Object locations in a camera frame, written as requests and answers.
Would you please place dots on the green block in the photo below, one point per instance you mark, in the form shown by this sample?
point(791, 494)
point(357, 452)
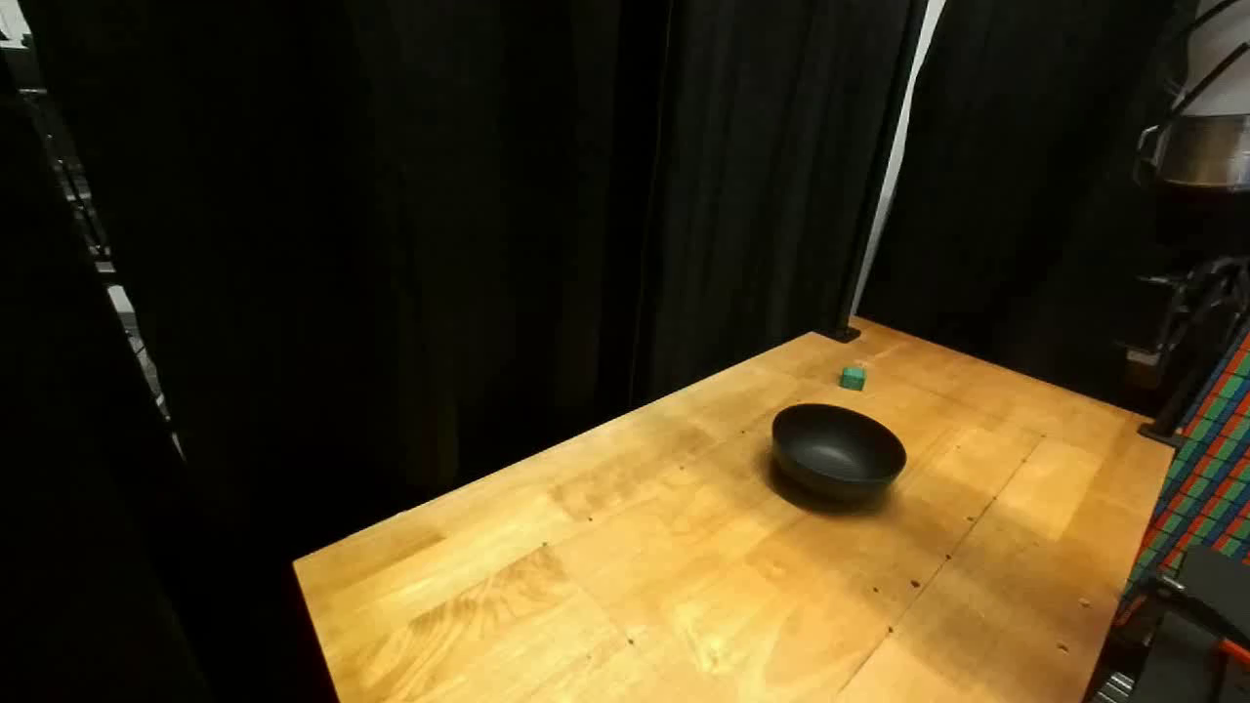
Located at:
point(852, 376)

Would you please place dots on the black bowl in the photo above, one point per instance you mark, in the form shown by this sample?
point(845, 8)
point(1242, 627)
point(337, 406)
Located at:
point(837, 446)

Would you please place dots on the black curtain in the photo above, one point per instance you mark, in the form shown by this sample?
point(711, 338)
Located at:
point(522, 197)

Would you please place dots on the white pole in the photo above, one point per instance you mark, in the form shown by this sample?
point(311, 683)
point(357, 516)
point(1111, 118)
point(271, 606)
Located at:
point(891, 163)

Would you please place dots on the black tripod leg with labels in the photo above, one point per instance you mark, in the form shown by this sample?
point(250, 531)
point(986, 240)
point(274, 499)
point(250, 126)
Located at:
point(101, 238)

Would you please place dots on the colourful checkered cloth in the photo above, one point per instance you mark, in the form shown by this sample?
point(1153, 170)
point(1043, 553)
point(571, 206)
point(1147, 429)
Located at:
point(1214, 469)

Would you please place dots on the metal pot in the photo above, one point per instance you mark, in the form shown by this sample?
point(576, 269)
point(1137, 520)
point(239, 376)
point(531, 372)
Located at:
point(1203, 150)

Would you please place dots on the black device with orange part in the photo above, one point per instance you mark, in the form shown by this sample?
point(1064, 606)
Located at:
point(1179, 646)

